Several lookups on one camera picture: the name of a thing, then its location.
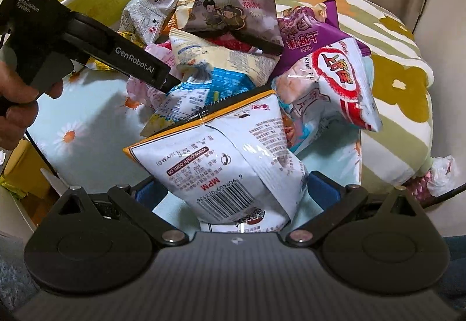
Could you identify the yellow cardboard box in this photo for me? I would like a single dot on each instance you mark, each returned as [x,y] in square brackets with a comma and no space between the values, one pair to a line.
[25,168]

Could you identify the white pale blue snack bag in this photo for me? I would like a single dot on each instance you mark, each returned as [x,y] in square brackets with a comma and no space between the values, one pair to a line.
[302,117]

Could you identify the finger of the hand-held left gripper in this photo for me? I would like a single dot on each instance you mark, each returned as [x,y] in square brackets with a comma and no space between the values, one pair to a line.
[134,55]

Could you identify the white red striped snack bag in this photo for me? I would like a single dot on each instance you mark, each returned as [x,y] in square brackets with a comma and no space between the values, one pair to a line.
[342,84]

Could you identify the white orange-edged snack bag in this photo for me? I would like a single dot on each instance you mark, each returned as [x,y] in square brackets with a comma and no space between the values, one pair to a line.
[218,153]

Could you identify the purple snack bag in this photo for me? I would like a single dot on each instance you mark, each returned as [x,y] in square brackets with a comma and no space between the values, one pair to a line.
[305,37]

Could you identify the silver grey snack bag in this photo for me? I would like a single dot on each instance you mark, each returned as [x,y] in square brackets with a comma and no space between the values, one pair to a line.
[149,15]

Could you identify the white pink plastic bag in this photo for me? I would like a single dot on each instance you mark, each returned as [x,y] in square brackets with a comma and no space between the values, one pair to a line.
[437,173]

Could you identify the pink snack bag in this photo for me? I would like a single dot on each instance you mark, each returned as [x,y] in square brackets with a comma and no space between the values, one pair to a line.
[160,55]

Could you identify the light blue daisy print cloth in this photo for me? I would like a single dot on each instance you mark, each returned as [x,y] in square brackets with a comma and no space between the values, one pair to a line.
[91,117]

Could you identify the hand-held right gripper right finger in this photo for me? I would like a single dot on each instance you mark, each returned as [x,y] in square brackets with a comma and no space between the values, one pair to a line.
[322,191]

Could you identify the person's left hand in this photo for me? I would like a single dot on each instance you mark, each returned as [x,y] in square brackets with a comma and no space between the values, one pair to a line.
[14,124]

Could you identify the cream snack bag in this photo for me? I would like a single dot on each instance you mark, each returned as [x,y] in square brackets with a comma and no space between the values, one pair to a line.
[222,55]

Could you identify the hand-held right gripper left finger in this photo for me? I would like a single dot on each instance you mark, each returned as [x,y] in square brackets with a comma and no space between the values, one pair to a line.
[147,194]

